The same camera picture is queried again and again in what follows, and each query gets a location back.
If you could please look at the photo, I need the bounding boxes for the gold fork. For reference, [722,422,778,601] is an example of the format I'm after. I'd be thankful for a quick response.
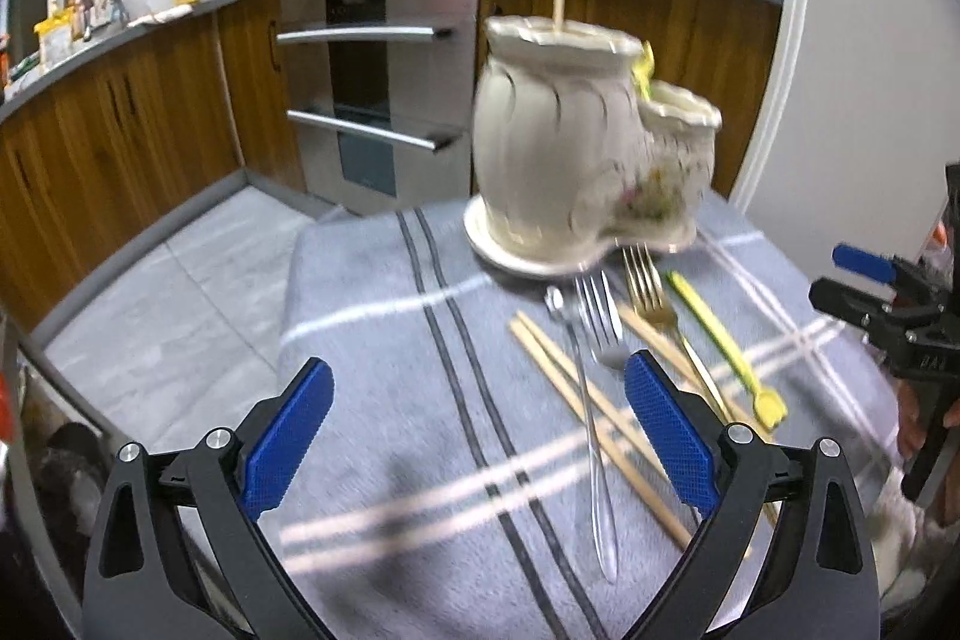
[622,245,734,424]

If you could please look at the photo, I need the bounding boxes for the cream ceramic double utensil holder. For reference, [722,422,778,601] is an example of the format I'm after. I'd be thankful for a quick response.
[464,16,722,278]

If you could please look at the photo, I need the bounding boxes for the wooden kitchen cabinets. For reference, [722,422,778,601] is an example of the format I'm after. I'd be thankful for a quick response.
[2,0,784,341]

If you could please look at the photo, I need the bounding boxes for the grey striped table cloth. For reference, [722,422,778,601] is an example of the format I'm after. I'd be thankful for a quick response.
[268,193,896,638]

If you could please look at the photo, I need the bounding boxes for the yellow spatula in holder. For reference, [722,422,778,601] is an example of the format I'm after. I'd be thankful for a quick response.
[631,41,656,101]

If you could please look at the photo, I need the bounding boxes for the silver spoon flower handle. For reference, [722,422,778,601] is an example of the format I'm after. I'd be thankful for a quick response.
[544,284,619,583]

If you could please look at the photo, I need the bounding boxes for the yellow food package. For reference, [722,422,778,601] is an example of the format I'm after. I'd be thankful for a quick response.
[34,14,73,71]

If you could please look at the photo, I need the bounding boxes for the person's right hand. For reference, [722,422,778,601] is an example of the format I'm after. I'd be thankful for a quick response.
[896,380,928,461]

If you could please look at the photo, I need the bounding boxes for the silver fork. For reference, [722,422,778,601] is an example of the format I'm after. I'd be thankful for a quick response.
[574,269,630,374]

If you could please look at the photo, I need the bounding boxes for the stainless steel built-in oven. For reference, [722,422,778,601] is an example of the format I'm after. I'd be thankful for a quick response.
[277,0,478,214]

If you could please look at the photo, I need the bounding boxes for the yellow green silicone spatula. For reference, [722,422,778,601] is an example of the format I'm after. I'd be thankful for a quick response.
[667,271,788,432]

